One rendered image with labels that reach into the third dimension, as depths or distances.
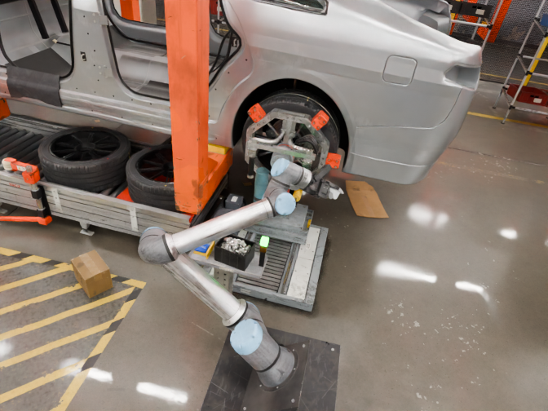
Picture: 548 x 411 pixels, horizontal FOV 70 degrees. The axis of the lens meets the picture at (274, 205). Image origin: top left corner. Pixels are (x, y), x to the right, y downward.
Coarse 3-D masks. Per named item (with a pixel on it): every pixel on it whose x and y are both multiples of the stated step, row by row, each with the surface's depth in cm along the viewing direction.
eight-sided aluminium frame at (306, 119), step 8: (272, 112) 245; (280, 112) 245; (288, 112) 247; (264, 120) 249; (288, 120) 245; (296, 120) 244; (304, 120) 242; (248, 128) 256; (256, 128) 254; (312, 128) 244; (248, 136) 258; (320, 136) 246; (320, 144) 249; (328, 144) 250; (248, 160) 268; (256, 160) 273; (320, 160) 256; (256, 168) 271
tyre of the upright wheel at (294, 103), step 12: (276, 96) 256; (288, 96) 252; (300, 96) 254; (312, 96) 259; (264, 108) 254; (288, 108) 250; (300, 108) 248; (312, 108) 247; (324, 108) 255; (252, 120) 260; (336, 120) 266; (324, 132) 253; (336, 132) 259; (336, 144) 257
